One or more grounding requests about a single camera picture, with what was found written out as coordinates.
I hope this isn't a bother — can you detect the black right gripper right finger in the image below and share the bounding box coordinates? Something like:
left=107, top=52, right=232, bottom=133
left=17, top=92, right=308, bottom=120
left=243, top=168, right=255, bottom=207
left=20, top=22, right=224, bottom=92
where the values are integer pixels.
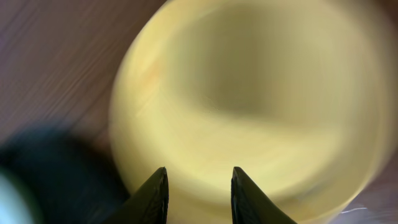
left=231, top=167, right=296, bottom=224

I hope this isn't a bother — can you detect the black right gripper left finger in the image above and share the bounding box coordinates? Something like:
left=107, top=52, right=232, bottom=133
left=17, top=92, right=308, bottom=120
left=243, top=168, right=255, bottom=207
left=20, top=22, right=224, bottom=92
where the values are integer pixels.
left=103, top=167, right=169, bottom=224

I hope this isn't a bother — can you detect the yellow plate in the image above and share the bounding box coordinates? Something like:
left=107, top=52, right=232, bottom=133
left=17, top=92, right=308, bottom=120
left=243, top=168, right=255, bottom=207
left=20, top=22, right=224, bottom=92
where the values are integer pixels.
left=109, top=1, right=397, bottom=223

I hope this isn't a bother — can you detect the mint plate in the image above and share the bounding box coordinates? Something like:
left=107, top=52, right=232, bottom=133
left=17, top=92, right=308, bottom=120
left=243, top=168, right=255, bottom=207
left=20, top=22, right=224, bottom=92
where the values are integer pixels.
left=1, top=168, right=43, bottom=224

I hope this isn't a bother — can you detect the black round tray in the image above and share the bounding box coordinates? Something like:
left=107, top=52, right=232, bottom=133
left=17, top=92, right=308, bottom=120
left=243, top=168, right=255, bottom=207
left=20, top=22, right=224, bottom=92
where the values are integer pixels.
left=1, top=126, right=130, bottom=224

